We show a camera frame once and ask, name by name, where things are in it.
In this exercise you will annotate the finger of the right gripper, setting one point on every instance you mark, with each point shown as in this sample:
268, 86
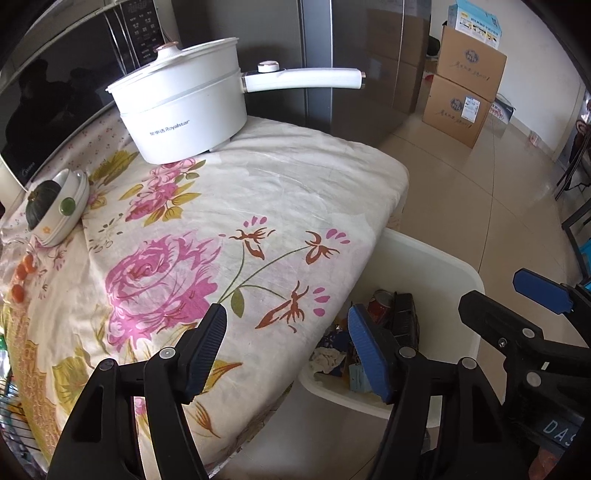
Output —
560, 299
502, 328

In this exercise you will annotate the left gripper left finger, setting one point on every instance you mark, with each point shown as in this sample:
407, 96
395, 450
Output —
197, 351

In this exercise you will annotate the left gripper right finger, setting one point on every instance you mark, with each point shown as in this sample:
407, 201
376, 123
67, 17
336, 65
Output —
378, 351

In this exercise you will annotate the black plastic tray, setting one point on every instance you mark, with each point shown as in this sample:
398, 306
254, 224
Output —
403, 320

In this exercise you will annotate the blue milk carton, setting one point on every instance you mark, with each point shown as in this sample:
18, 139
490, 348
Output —
358, 379

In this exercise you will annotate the red crushed can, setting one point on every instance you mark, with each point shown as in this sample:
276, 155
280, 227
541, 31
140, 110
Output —
380, 305

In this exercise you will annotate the white paper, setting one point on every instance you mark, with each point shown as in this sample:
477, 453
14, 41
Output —
328, 361

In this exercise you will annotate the white trash bin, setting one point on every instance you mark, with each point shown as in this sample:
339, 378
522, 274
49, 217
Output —
417, 289

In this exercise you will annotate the floral tablecloth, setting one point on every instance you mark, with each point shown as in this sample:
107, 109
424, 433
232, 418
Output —
276, 226

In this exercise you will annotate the orange fruit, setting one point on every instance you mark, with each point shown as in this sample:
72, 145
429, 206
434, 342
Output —
22, 271

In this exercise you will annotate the white blue box on floor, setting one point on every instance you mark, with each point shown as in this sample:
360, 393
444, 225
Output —
503, 110

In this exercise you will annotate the stacked white plates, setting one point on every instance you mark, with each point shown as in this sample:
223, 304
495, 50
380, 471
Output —
67, 208

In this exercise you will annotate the lower cardboard box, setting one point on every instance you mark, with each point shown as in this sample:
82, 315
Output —
456, 111

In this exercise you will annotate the cardboard box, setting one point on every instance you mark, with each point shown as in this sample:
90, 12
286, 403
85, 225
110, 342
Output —
456, 111
470, 63

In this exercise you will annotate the dark green pumpkin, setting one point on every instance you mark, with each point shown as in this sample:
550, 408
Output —
39, 201

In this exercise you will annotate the upper cardboard box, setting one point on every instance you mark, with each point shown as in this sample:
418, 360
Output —
470, 63

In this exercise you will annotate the white electric pot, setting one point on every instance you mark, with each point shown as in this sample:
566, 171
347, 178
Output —
190, 101

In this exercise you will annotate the blue white small box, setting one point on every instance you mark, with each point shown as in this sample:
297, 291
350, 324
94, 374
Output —
475, 22

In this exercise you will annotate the grey refrigerator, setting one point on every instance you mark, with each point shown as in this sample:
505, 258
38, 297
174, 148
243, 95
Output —
386, 40

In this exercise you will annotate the black microwave oven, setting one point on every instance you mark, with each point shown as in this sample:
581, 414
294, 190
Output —
54, 81

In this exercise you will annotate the ceramic bowl green handle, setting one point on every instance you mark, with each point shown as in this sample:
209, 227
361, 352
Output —
55, 206

